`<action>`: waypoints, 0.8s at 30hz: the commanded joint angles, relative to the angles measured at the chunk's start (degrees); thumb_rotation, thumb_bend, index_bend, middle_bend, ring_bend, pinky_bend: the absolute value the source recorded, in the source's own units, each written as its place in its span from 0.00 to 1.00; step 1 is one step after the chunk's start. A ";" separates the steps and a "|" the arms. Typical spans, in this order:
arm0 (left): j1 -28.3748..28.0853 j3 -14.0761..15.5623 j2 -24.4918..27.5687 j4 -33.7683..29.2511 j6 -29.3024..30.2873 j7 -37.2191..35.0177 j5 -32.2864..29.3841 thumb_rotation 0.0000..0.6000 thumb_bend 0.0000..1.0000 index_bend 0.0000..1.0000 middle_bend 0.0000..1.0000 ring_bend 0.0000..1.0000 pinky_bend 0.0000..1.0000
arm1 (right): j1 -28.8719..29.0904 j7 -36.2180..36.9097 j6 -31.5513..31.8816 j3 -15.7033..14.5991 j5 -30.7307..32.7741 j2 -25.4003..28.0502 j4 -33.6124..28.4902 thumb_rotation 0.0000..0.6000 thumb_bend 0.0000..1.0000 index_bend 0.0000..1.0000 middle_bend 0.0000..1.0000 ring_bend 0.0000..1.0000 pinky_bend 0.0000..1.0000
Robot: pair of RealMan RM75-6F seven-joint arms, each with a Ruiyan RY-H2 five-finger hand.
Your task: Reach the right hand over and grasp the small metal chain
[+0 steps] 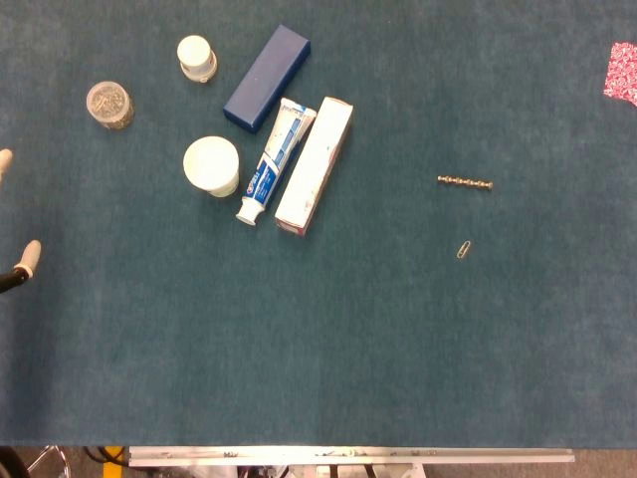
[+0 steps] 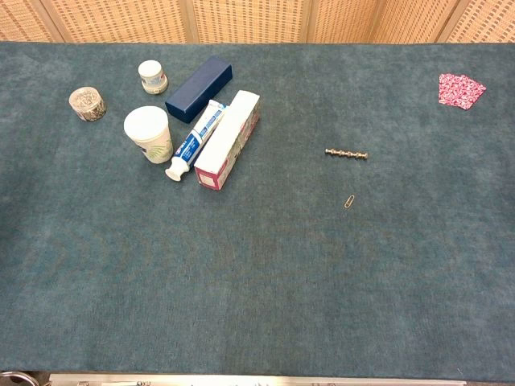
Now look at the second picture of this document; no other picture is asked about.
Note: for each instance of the woven rattan folding screen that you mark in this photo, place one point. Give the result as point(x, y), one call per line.
point(257, 20)

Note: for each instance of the clear jar of paper clips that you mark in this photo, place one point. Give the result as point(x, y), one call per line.
point(87, 104)

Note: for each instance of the white paper cup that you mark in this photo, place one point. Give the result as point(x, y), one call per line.
point(149, 133)

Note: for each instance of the metal beaded rod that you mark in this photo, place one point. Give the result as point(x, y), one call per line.
point(346, 153)

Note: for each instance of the small metal paper clip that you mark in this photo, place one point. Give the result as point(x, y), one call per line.
point(349, 201)

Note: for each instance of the teal felt table cloth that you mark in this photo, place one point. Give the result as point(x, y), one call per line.
point(257, 261)

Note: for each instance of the blue white toothpaste tube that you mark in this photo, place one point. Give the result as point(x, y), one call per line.
point(197, 136)

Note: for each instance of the metal rail at table edge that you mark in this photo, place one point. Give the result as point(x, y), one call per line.
point(257, 380)

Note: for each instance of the white pink toothpaste carton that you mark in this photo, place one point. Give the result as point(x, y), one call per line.
point(227, 140)

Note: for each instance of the pink patterned folded cloth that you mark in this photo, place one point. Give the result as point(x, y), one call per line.
point(460, 90)

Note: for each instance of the small white lidded bottle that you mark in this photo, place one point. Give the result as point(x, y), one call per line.
point(152, 77)

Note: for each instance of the dark blue rectangular box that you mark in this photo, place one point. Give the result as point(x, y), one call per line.
point(199, 89)

